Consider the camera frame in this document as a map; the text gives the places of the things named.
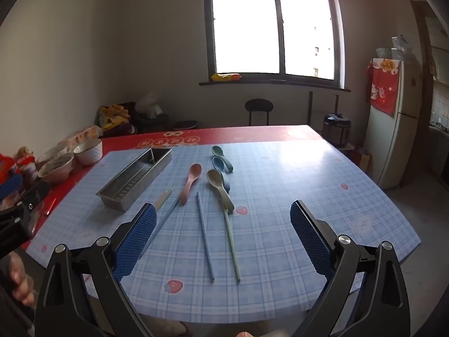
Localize window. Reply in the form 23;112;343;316
205;0;346;88

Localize pink chopstick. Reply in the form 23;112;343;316
155;189;173;208

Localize white plastic bag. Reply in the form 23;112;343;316
135;93;164;120

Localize metal rack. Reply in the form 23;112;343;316
308;91;340;127

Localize orange snack packet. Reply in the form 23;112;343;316
65;126;103;146

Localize white textured bowl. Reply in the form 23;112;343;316
74;138;103;166

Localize blue spoon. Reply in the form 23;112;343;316
212;157;231;193

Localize pink spoon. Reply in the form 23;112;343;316
180;163;203;205

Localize rice cooker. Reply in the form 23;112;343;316
322;112;352;147

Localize bowl with dark contents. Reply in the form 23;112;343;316
38;152;75;184

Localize blue plaid tablecloth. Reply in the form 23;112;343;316
26;142;421;325

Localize black chair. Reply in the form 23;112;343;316
245;99;274;127

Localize person's left hand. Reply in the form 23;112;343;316
8;253;36;306

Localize red packaged goods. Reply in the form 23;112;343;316
0;146;37;192

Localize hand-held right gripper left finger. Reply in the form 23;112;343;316
35;202;158;337

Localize red printed tablecloth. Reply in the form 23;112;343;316
28;125;323;243

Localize red hanging cloth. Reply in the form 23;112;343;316
366;58;400;116

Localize white fridge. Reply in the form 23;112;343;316
365;58;423;190

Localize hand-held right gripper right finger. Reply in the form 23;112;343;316
290;200;412;337

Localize beige spoon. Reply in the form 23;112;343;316
206;169;235;213

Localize clear plastic containers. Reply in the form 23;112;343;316
377;35;413;60

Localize blue chopstick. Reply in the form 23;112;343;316
196;192;215;281
140;197;183;251

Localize dark window sill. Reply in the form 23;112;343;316
199;80;351;94

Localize metal utensil tray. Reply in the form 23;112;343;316
96;147;173;213

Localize green chopstick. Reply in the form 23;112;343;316
224;210;241;282

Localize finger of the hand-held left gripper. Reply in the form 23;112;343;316
0;174;24;200
16;181;51;218

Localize green spoon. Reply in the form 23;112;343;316
211;145;234;173

